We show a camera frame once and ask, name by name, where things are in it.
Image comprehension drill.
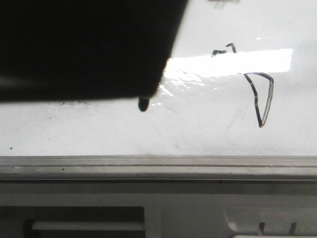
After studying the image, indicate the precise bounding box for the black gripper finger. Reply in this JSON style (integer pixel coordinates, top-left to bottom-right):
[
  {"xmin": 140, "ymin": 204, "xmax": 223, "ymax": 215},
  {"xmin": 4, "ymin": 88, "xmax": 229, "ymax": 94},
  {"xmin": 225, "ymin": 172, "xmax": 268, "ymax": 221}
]
[{"xmin": 0, "ymin": 0, "xmax": 187, "ymax": 102}]

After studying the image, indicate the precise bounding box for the white black whiteboard marker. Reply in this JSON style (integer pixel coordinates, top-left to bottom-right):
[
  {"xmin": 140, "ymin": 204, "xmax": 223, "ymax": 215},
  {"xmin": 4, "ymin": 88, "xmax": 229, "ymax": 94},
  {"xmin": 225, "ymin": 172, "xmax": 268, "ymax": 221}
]
[{"xmin": 138, "ymin": 97, "xmax": 150, "ymax": 112}]

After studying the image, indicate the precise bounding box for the grey whiteboard tray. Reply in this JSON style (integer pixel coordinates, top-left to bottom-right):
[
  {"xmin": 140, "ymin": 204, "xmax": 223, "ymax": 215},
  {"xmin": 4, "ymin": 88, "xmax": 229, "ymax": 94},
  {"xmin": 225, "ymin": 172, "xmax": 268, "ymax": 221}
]
[{"xmin": 0, "ymin": 155, "xmax": 317, "ymax": 238}]

